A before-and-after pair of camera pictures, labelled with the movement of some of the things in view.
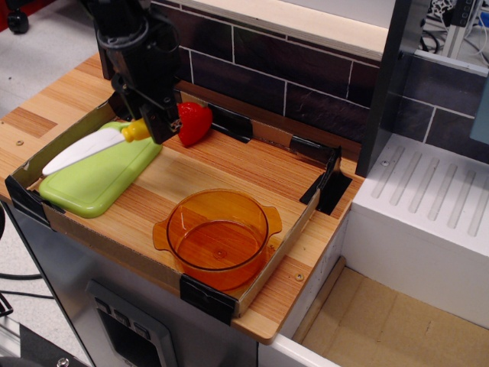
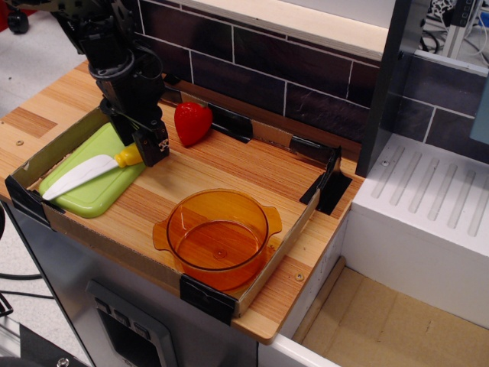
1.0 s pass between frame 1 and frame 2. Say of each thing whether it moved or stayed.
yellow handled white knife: moved
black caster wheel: stayed
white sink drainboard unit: stayed
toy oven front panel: stayed
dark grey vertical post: stayed
